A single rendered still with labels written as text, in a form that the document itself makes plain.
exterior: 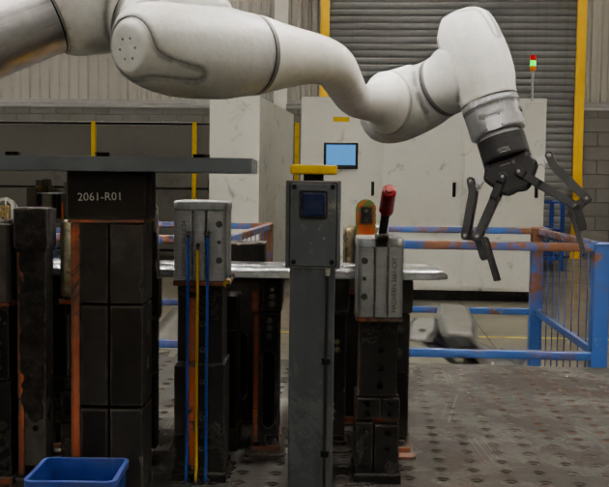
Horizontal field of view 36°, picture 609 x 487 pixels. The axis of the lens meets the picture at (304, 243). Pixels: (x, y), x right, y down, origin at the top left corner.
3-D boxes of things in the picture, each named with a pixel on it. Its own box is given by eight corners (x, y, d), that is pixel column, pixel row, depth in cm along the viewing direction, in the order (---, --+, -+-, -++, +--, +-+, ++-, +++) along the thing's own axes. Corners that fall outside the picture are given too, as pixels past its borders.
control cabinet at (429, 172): (298, 298, 940) (302, 50, 925) (302, 291, 994) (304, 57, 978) (541, 302, 926) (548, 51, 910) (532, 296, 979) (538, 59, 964)
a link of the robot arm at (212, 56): (294, 33, 110) (234, -27, 117) (167, 23, 98) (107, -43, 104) (252, 124, 117) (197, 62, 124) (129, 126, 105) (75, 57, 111)
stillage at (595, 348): (368, 420, 453) (372, 224, 447) (536, 425, 449) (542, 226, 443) (374, 505, 333) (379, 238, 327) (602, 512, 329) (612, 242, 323)
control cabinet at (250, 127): (249, 273, 1187) (251, 77, 1171) (291, 274, 1180) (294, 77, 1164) (205, 295, 949) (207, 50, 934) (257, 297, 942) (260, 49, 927)
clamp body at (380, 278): (402, 465, 147) (407, 234, 145) (411, 487, 136) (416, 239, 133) (341, 464, 147) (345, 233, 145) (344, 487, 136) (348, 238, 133)
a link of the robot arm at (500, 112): (513, 86, 142) (525, 123, 141) (521, 99, 151) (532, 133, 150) (456, 106, 145) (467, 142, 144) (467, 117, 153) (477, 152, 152)
